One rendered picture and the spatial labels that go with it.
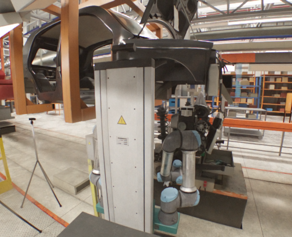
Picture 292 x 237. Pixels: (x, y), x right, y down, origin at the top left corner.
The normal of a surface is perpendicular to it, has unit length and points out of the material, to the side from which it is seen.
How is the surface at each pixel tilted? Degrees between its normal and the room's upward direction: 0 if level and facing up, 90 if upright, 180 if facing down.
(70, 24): 90
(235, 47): 90
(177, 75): 90
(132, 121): 90
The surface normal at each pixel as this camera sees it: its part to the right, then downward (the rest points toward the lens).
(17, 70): 0.89, 0.07
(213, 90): -0.43, 0.30
